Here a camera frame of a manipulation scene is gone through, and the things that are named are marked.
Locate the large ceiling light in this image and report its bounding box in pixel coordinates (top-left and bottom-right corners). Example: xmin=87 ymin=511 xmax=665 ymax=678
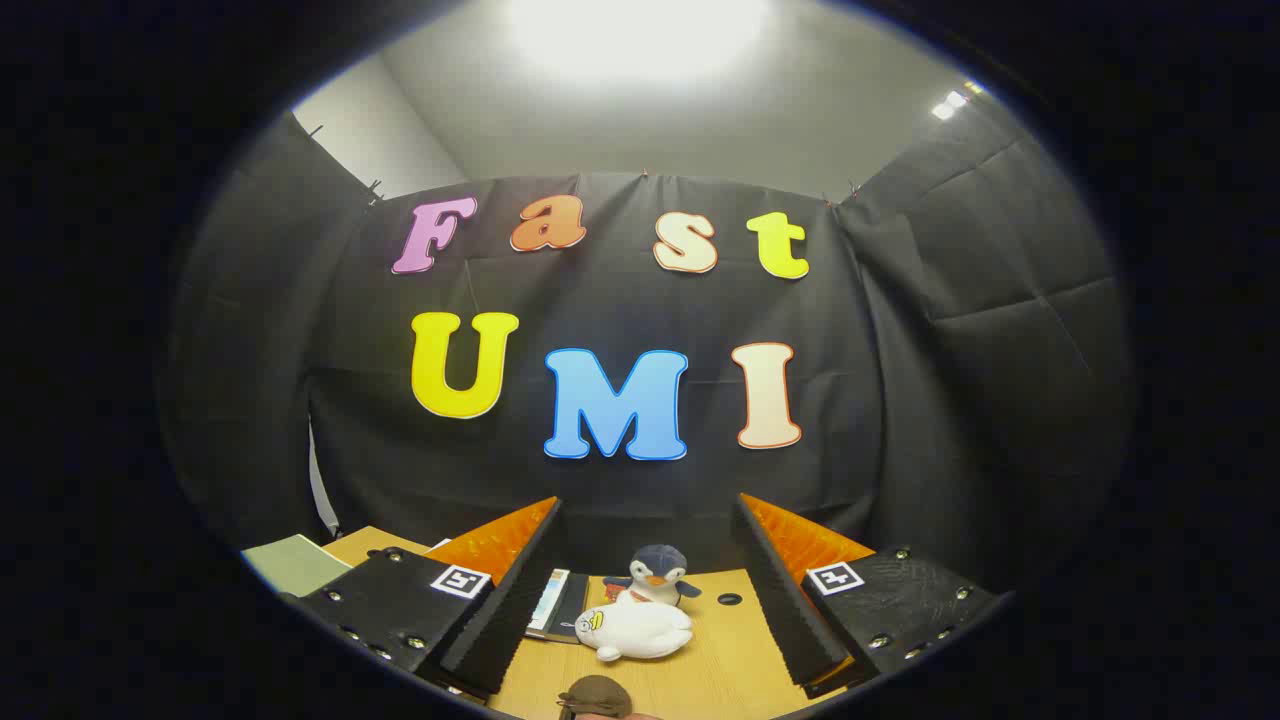
xmin=505 ymin=0 xmax=771 ymax=86

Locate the brown moccasin shoe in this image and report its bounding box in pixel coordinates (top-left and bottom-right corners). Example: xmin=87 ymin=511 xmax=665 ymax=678
xmin=557 ymin=674 xmax=636 ymax=720

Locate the book with pale blue cover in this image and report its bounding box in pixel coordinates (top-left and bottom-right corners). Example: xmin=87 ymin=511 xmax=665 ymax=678
xmin=523 ymin=566 xmax=593 ymax=644

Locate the small ceiling light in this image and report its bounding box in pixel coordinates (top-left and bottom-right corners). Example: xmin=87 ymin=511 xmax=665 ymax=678
xmin=930 ymin=80 xmax=986 ymax=121

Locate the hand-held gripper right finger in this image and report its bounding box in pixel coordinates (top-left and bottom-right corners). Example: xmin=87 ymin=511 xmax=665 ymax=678
xmin=735 ymin=491 xmax=1006 ymax=701

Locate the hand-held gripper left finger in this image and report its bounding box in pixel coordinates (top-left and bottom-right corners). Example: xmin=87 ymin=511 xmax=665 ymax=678
xmin=296 ymin=495 xmax=566 ymax=698

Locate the grey penguin plush toy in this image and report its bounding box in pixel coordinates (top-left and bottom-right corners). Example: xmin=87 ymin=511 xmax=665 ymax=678
xmin=603 ymin=544 xmax=703 ymax=609

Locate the white duck plush toy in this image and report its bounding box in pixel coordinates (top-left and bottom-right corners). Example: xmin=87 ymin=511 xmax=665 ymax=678
xmin=574 ymin=592 xmax=694 ymax=663

